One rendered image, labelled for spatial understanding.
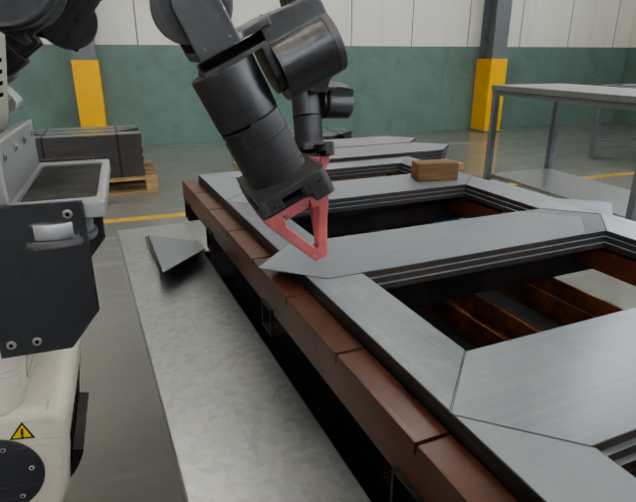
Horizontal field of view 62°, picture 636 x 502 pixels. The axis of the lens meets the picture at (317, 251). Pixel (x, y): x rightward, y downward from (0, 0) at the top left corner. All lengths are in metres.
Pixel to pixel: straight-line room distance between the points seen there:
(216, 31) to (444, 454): 0.42
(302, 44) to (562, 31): 10.07
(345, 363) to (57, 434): 0.35
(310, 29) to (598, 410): 0.46
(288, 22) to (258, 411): 0.56
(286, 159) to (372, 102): 8.10
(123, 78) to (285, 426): 7.14
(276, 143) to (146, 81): 7.30
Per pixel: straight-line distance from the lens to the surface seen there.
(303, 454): 0.76
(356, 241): 1.01
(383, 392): 0.62
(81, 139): 5.06
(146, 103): 7.76
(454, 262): 0.97
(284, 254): 0.95
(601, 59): 11.15
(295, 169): 0.47
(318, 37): 0.47
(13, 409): 0.71
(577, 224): 1.24
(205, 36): 0.43
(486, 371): 0.64
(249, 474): 0.73
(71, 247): 0.59
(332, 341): 0.71
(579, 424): 0.59
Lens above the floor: 1.18
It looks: 20 degrees down
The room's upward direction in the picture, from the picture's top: straight up
